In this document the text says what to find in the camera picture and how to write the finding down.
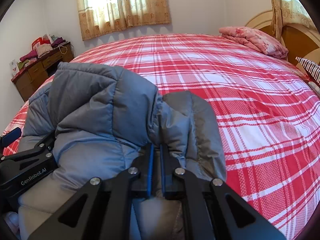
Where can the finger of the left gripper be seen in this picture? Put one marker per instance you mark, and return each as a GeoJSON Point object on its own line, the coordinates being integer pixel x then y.
{"type": "Point", "coordinates": [10, 137]}
{"type": "Point", "coordinates": [45, 145]}

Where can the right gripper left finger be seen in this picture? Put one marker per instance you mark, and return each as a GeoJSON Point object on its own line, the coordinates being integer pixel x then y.
{"type": "Point", "coordinates": [101, 209]}

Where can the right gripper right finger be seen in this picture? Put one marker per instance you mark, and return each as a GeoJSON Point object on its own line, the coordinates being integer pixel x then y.
{"type": "Point", "coordinates": [211, 209]}

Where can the grey puffer jacket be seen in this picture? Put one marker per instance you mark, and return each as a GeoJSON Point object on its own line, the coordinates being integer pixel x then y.
{"type": "Point", "coordinates": [102, 117]}

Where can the brown wooden desk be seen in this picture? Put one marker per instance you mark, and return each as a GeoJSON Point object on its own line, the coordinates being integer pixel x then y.
{"type": "Point", "coordinates": [31, 77]}

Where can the white greeting card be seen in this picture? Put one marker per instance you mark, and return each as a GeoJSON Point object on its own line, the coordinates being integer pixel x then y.
{"type": "Point", "coordinates": [14, 67]}

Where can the green folded garment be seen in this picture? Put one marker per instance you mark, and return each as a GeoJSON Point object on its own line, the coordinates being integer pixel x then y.
{"type": "Point", "coordinates": [22, 64]}

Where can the magenta folded garment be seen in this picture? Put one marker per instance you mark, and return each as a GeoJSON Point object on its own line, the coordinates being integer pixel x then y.
{"type": "Point", "coordinates": [30, 55]}

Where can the pink beige folded garment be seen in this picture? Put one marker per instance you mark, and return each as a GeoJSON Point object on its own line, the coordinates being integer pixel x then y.
{"type": "Point", "coordinates": [43, 49]}

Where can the red cardboard box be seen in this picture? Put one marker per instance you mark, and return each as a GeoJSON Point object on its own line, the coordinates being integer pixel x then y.
{"type": "Point", "coordinates": [40, 41]}

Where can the purple folded garment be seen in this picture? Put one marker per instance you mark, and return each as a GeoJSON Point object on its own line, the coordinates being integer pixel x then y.
{"type": "Point", "coordinates": [58, 42]}

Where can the red plaid bed sheet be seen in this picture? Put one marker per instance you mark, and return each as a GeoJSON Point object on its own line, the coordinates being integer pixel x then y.
{"type": "Point", "coordinates": [267, 115]}

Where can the beige window curtain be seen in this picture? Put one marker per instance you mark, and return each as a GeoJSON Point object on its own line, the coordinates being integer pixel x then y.
{"type": "Point", "coordinates": [102, 17]}

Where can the striped pillow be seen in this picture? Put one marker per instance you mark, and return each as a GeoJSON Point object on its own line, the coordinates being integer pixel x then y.
{"type": "Point", "coordinates": [311, 68]}

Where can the pink floral folded quilt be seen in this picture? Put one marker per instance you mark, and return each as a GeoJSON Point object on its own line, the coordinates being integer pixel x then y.
{"type": "Point", "coordinates": [255, 39]}

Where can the wooden headboard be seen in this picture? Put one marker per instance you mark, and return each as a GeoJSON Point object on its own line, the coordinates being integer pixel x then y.
{"type": "Point", "coordinates": [298, 39]}

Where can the beige side curtain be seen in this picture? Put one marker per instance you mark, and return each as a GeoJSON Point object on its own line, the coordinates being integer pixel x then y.
{"type": "Point", "coordinates": [289, 12]}

